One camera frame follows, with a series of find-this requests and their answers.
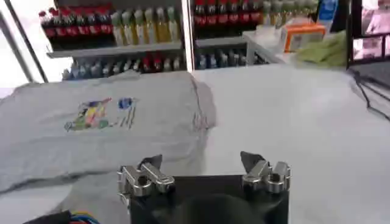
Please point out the black metal rack frame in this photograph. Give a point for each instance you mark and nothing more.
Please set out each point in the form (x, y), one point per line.
(367, 45)

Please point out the grey slanted pole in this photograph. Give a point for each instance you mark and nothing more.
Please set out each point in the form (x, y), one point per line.
(22, 42)

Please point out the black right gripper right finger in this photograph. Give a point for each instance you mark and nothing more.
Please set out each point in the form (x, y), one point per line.
(264, 175)

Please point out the green cloth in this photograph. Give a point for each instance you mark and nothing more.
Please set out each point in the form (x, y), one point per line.
(324, 50)

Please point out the grey printed t-shirt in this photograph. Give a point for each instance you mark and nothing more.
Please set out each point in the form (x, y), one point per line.
(100, 134)

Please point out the shelf rack with bottles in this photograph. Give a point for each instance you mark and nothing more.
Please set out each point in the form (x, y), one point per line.
(158, 33)

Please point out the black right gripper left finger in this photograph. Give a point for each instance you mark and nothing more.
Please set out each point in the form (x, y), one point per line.
(146, 178)

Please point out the orange and white box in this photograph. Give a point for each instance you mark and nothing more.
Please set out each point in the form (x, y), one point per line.
(301, 36)

